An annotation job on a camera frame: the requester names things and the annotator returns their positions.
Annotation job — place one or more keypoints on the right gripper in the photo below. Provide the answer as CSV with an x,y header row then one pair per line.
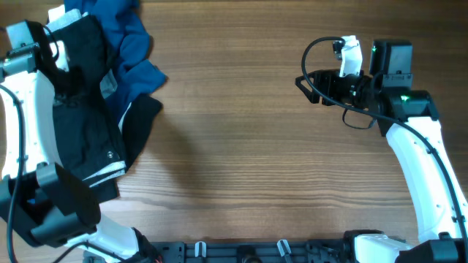
x,y
331,77

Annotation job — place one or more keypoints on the black shorts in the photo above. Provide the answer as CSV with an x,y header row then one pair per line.
x,y
89,142

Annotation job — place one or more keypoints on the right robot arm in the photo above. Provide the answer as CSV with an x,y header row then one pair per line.
x,y
409,121

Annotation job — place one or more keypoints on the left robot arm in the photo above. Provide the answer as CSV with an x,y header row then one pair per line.
x,y
40,201

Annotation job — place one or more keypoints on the black garment under pile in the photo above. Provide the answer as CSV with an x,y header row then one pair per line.
x,y
135,126

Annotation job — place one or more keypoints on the blue t-shirt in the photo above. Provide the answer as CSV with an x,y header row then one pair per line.
x,y
124,30

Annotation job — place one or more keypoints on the white garment in pile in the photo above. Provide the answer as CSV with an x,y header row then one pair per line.
x,y
62,18

